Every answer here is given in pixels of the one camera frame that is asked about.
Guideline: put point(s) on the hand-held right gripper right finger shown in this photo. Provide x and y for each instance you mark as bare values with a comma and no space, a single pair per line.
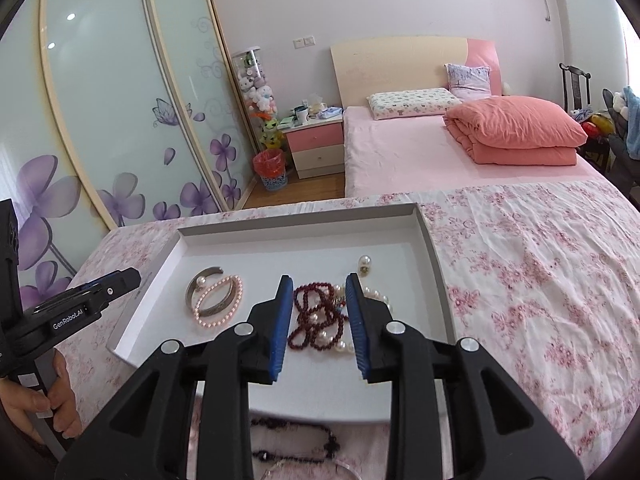
357,325

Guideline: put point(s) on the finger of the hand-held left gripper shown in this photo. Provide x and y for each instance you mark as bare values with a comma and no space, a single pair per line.
117,287
107,278

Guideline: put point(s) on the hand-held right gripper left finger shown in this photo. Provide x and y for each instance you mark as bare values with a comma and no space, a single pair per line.
282,325

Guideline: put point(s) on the pearl earring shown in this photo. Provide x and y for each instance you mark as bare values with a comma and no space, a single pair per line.
365,261

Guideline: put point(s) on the grey cardboard tray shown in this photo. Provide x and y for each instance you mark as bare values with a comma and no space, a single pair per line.
300,240

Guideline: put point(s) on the person's left hand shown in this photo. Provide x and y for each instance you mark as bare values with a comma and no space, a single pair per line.
65,390

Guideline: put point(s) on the red trash bin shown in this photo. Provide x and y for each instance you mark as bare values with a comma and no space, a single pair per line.
269,170

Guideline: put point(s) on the flower print glass wardrobe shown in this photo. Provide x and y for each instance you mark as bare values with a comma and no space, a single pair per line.
125,110

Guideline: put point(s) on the pink floral bedsheet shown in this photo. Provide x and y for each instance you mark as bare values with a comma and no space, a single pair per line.
525,285

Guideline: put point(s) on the pink sheeted bed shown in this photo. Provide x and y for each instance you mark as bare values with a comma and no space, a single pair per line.
400,155

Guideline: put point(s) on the pink and beige nightstand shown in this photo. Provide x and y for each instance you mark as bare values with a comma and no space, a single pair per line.
315,147

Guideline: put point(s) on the white mug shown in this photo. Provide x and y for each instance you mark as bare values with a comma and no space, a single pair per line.
301,115

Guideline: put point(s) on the blue and white box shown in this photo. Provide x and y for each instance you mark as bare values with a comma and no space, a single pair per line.
330,113

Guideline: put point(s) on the tissue pack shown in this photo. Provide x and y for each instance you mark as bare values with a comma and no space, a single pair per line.
316,101

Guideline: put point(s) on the printed white pillow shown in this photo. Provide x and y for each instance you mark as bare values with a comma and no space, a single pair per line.
415,102

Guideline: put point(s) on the plush toy display tube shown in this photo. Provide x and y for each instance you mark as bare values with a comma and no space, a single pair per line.
257,95

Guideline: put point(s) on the folded salmon quilt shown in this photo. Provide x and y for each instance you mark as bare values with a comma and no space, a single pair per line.
515,130

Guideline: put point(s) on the beige and pink headboard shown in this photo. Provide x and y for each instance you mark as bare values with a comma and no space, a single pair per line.
400,65

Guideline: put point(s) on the small lilac pillow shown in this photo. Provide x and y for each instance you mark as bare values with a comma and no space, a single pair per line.
470,80

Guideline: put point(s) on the grey chair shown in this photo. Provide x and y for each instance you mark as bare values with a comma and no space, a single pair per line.
622,165

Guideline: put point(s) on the colourful toys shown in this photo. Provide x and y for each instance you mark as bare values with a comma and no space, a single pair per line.
597,125

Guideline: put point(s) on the dark wooden chair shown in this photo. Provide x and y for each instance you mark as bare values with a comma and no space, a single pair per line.
570,85

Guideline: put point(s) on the blue fleece garment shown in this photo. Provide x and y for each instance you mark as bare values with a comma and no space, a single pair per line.
632,120

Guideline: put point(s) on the wall switch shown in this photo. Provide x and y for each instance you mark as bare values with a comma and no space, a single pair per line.
303,41

